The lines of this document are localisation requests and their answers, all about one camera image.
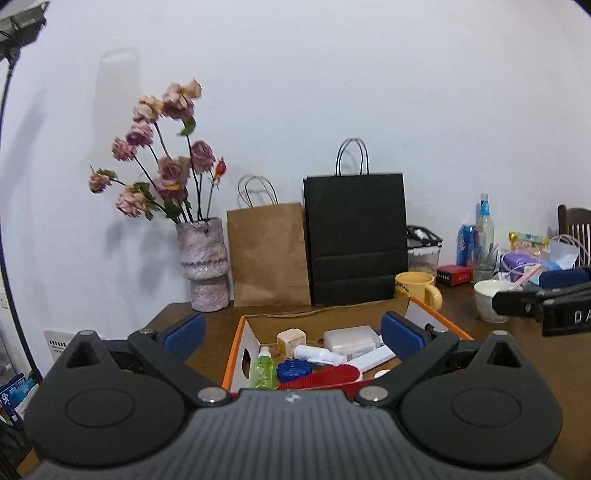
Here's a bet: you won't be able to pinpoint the yellow mug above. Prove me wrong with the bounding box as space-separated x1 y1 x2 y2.
394 271 443 311

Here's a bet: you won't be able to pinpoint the white floor box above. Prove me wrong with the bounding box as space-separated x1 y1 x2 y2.
44 330 75 361

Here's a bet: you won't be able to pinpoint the dried pink roses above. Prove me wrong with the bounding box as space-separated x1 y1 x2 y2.
88 79 228 228

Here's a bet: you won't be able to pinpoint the brown paper bag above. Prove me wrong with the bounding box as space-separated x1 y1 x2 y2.
226 174 311 307

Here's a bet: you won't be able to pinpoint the clear glass bottle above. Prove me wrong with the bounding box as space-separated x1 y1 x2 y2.
477 193 495 269

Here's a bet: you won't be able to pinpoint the red white lint brush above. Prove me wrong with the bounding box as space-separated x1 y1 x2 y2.
277 345 396 390

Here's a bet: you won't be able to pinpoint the clear food container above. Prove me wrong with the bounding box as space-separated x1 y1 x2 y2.
407 225 443 276

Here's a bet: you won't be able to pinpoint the black paper bag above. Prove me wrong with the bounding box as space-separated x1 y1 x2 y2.
304 138 408 306

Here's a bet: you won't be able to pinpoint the white ceramic bowl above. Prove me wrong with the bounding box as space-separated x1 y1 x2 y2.
474 279 514 324

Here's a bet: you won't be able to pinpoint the studio light on stand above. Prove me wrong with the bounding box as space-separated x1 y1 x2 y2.
0 0 51 384

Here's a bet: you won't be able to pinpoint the dark blue ridged cap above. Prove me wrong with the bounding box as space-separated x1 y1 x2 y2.
276 359 312 384

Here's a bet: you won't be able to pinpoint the dark wooden chair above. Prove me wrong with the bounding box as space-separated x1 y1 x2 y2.
557 204 591 267

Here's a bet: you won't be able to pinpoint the green spray bottle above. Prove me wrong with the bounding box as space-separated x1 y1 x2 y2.
249 346 277 390

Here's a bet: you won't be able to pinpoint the white plastic pill bottle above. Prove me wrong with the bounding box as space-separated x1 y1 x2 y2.
322 325 382 360

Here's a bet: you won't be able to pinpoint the red cardboard box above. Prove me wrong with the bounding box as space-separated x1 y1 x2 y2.
222 298 470 393

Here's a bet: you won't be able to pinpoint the beige cube container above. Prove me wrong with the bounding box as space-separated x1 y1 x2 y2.
276 328 307 359

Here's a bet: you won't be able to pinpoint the blue soda can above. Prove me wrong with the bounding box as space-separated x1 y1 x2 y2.
457 224 477 267

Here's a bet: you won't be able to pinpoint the white spray bottle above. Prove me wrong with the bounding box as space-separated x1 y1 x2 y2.
294 344 346 366

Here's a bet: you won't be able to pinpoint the small red box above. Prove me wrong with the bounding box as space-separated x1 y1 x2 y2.
437 265 474 287

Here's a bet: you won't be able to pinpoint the pink ceramic vase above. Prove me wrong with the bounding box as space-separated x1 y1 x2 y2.
176 218 229 313

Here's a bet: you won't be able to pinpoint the white charging cable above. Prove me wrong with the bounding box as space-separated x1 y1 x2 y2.
549 233 591 269

